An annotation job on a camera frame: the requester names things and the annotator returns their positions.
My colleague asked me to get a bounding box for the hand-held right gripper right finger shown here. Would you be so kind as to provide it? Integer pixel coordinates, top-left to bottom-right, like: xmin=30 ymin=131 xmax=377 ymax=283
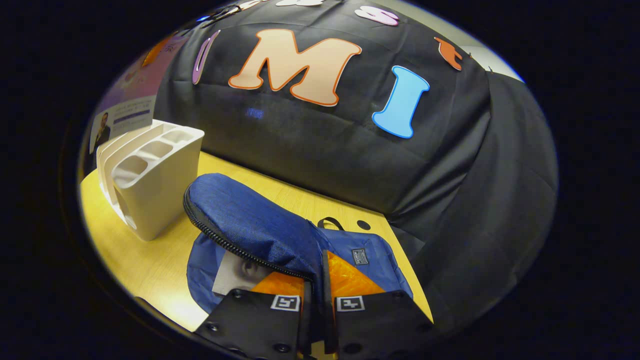
xmin=321 ymin=249 xmax=435 ymax=360

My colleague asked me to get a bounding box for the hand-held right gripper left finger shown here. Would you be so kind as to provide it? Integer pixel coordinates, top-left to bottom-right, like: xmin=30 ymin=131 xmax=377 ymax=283
xmin=192 ymin=270 xmax=321 ymax=360

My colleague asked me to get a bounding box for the grey portrait cover book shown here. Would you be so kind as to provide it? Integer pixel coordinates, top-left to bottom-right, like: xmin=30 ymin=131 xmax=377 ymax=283
xmin=211 ymin=250 xmax=276 ymax=297

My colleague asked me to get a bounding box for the blue schoolbag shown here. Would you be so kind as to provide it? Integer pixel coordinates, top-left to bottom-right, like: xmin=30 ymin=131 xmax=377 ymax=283
xmin=182 ymin=172 xmax=415 ymax=316

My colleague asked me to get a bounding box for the white bookshelf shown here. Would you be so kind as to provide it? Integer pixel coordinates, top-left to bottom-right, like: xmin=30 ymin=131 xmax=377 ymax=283
xmin=96 ymin=119 xmax=206 ymax=242

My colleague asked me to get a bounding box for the black backdrop cloth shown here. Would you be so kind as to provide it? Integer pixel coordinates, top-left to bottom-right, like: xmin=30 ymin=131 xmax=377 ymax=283
xmin=150 ymin=0 xmax=558 ymax=336

